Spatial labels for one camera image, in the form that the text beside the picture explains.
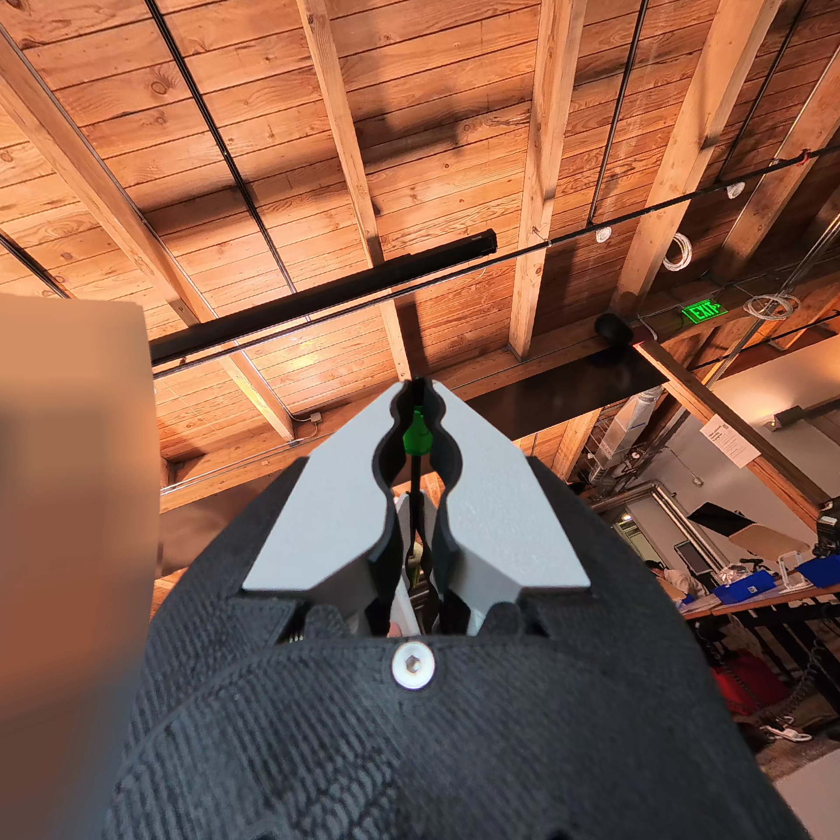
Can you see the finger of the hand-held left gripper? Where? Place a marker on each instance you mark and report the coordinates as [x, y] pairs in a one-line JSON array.
[[401, 518], [430, 518]]

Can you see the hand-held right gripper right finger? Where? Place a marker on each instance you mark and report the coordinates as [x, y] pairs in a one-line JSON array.
[[518, 531]]

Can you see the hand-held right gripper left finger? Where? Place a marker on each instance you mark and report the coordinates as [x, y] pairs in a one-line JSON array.
[[315, 531]]

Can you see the black axle rod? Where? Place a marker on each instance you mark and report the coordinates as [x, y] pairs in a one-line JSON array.
[[416, 485]]

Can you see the small green tan cylinder brick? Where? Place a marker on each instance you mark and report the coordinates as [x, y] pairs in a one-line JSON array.
[[415, 565]]

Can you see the small grey monitor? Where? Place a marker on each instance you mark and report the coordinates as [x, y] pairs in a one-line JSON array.
[[689, 558]]

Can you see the black round ceiling speaker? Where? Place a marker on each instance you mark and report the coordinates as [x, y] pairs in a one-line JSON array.
[[613, 331]]

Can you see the blue plastic bin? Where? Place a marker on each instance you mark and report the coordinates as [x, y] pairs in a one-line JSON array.
[[820, 569], [745, 586]]

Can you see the black ceiling light bar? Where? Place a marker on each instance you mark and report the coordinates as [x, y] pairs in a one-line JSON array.
[[328, 296]]

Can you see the long wooden table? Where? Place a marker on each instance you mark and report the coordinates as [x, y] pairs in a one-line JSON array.
[[741, 607]]

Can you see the black and tan board stand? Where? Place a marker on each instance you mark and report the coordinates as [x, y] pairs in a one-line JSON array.
[[768, 541]]

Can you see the red bean bag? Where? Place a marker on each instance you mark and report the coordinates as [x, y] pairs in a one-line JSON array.
[[748, 682]]

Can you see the green lit exit sign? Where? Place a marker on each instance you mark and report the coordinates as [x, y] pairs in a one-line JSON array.
[[705, 312]]

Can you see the thin black ceiling pipe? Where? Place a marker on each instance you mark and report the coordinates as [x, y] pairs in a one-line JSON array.
[[550, 243]]

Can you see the white ceiling disc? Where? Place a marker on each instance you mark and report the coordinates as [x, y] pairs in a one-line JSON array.
[[603, 235], [735, 190]]

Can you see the black equipment case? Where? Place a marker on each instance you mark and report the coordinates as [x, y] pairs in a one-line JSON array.
[[828, 525]]

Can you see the short silver air duct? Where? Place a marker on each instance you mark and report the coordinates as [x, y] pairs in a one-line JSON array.
[[627, 420]]

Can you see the wooden support post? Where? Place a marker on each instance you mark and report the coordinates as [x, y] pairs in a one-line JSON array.
[[695, 394]]

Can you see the white paper post notice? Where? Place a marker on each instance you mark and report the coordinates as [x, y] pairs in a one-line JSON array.
[[728, 441]]

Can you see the grey wall lamp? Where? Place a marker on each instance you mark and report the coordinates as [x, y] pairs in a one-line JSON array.
[[787, 418]]

